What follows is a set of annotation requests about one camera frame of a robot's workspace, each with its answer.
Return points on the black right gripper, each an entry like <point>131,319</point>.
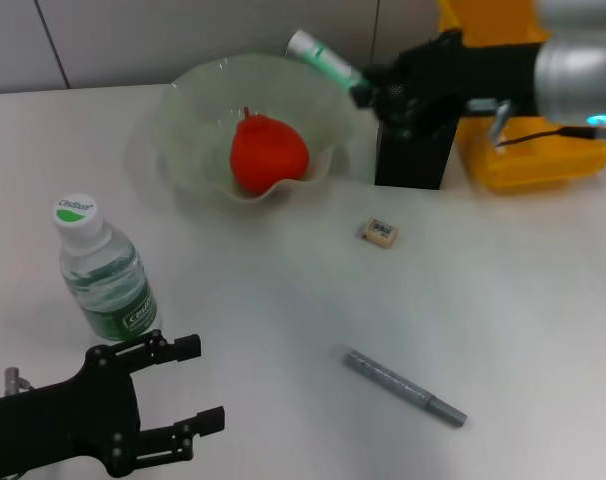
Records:
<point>463,70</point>

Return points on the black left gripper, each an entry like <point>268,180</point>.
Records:
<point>68,415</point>

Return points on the green utility knife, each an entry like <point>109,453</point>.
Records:
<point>323,57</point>

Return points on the red-orange toy orange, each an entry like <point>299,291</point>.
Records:
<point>268,155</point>

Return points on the clear green-label water bottle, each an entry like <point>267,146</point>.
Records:
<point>108,290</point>

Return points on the beige eraser with barcode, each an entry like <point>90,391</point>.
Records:
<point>377,232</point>

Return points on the grey marker pen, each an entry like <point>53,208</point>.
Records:
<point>398,386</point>

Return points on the black mesh pen holder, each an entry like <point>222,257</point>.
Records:
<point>413,160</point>

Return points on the pale green glass fruit plate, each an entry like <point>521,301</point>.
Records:
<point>193,120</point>

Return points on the yellow plastic bin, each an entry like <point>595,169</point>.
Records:
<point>543,160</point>

